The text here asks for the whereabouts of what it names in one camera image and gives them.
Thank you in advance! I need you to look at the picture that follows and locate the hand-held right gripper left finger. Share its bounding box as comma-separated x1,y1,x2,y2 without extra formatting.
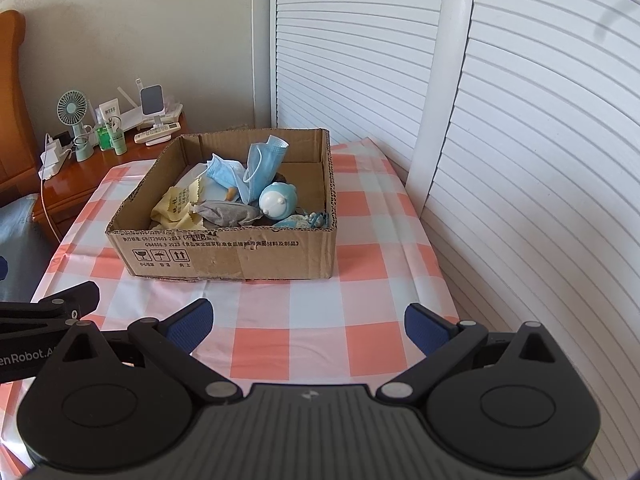
60,298,244,404

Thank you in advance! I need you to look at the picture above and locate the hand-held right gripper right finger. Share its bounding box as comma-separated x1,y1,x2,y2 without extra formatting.
375,302,563,403

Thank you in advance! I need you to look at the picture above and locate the cardboard box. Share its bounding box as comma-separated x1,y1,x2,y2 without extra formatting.
105,128,337,281

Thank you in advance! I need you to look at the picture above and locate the grey fabric pouch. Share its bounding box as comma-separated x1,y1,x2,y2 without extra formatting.
191,200,264,229

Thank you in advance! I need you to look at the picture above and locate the yellow cleaning cloth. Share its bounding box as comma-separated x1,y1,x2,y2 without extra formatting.
150,186,206,231

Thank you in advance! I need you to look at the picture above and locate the blue tasselled sachet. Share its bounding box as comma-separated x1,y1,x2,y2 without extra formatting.
275,212,329,230

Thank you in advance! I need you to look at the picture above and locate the blue plush toy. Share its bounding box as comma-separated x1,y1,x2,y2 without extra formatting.
258,181,300,221

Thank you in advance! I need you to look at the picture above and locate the blue face mask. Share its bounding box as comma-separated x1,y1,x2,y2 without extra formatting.
204,154,251,189
243,135,290,204

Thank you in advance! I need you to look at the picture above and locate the grey blue bedsheet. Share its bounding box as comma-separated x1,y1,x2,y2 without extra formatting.
0,192,58,306

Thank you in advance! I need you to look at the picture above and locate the pink checkered tablecloth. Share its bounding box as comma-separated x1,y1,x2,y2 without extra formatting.
0,142,461,480

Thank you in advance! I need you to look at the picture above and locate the wooden nightstand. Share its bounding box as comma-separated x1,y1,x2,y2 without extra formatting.
32,110,188,247

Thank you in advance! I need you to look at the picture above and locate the white power strip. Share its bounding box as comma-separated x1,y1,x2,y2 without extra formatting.
39,147,76,180

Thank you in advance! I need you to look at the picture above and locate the wooden headboard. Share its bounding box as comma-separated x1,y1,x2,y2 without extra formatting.
0,10,43,206

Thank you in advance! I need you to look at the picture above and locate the white green tube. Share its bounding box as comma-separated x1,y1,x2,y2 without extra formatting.
98,100,127,156

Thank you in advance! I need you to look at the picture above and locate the green desk fan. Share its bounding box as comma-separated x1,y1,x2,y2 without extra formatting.
56,90,94,162

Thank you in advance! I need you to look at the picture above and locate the white remote control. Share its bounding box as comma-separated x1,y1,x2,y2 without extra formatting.
134,121,182,142

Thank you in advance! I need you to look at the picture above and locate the white louvered door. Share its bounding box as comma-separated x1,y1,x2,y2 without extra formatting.
405,0,640,480
270,0,473,171

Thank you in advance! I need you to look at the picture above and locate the white stand mirror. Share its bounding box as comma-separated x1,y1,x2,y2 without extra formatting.
139,85,166,129

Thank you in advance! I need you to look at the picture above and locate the white cable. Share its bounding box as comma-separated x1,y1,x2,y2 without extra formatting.
40,175,62,248

